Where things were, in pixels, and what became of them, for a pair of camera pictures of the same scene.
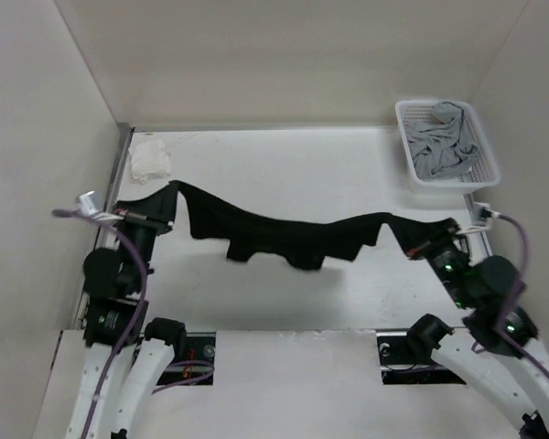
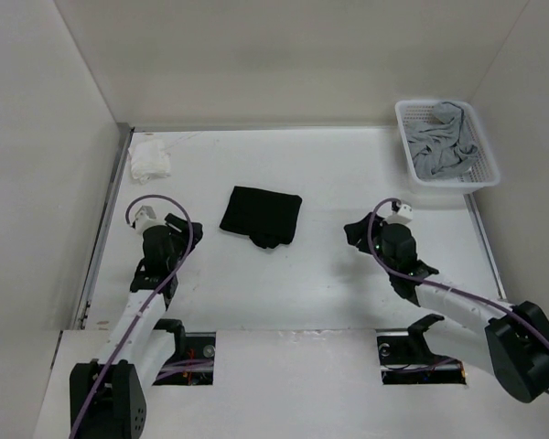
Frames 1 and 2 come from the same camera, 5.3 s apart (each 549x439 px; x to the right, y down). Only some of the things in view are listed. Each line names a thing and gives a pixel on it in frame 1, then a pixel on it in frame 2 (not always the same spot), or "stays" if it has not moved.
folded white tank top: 148,158 stays
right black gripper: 419,250 -> 359,230
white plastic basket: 446,145 stays
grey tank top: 440,145 stays
